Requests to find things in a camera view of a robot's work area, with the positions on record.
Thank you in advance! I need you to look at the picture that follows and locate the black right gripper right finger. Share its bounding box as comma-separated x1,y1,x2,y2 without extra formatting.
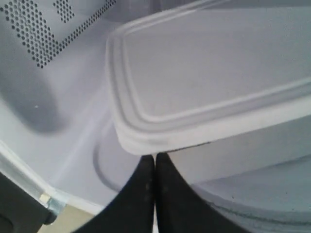
155,153,233,233

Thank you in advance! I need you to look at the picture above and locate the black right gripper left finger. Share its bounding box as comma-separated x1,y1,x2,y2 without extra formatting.
75,155,155,233

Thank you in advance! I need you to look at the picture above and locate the white lidded plastic container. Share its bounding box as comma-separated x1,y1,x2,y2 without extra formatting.
105,0,311,185

